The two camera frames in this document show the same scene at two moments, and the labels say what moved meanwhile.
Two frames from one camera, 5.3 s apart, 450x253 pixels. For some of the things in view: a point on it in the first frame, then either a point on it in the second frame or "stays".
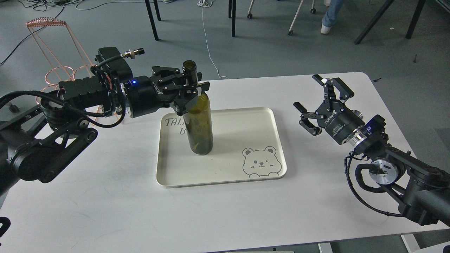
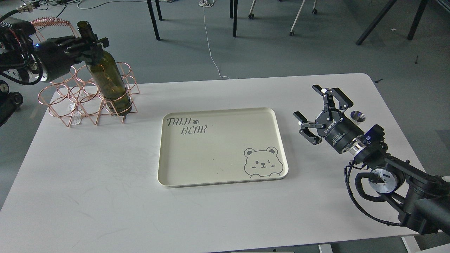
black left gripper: [144, 95] to [55, 56]
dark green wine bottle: [199, 124] to [108, 78]
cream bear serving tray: [246, 147] stays
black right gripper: [340, 122] to [339, 132]
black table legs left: [150, 14] stays
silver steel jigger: [359, 113] stays
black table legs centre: [233, 11] stays
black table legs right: [415, 18] stays
